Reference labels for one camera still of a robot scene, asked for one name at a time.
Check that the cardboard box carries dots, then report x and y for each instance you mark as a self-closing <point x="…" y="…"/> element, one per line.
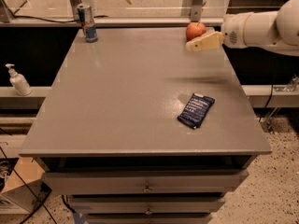
<point x="21" y="187"/>

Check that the redbull can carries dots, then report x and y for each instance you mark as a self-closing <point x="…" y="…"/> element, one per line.
<point x="85" y="14"/>

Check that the red apple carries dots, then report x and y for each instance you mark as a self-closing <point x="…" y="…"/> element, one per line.
<point x="194" y="29"/>

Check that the dark blue snack packet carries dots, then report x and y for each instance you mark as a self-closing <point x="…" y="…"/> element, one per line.
<point x="195" y="110"/>

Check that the top grey drawer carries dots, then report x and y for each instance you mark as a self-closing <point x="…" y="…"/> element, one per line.
<point x="147" y="182"/>

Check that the middle grey drawer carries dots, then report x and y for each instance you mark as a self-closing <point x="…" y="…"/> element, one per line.
<point x="147" y="204"/>

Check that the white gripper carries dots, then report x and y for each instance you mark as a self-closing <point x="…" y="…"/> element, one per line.
<point x="233" y="30"/>

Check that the white pump bottle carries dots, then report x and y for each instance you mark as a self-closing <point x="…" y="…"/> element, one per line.
<point x="18" y="81"/>

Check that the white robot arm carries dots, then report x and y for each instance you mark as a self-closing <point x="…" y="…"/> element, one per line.
<point x="274" y="31"/>

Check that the grey drawer cabinet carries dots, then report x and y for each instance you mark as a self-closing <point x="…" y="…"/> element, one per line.
<point x="114" y="107"/>

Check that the grey drawer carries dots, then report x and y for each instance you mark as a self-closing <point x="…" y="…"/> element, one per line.
<point x="147" y="182"/>
<point x="147" y="204"/>
<point x="149" y="219"/>

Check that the bottom grey drawer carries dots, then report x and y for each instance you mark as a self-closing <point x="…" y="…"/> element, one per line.
<point x="149" y="219"/>

